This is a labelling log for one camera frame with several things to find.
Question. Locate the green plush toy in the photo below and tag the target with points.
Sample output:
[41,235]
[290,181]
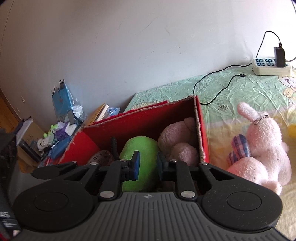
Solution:
[148,149]

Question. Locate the blue plastic bag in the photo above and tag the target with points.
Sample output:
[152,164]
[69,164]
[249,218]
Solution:
[62,99]

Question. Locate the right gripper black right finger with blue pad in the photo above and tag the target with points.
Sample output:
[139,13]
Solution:
[178,172]

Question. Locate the white power strip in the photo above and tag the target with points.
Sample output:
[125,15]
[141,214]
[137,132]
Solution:
[267,67]

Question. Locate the pink bunny plush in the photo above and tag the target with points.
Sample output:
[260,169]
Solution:
[265,143]

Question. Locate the red cardboard box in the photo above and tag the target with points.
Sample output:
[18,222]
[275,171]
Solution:
[148,121]

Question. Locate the black power adapter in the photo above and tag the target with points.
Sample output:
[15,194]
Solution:
[279,55]

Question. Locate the wooden door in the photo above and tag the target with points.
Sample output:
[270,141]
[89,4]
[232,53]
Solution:
[8,117]

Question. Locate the yellow tiger plush red shirt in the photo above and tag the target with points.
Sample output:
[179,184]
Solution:
[292,130]

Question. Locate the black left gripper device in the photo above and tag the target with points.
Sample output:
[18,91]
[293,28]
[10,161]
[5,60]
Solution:
[9,222]

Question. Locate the brown teddy bear plush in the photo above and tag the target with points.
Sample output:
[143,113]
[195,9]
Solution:
[178,141]

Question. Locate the small green frog toy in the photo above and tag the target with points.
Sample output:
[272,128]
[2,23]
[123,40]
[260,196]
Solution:
[52,130]

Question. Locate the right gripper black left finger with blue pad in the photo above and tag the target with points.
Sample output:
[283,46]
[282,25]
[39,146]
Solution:
[116,173]

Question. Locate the white bunny plush plaid ears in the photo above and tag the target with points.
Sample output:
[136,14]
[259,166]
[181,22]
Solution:
[245,166]

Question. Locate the cartoon bear bed sheet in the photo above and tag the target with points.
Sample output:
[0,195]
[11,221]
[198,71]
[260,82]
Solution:
[231,101]

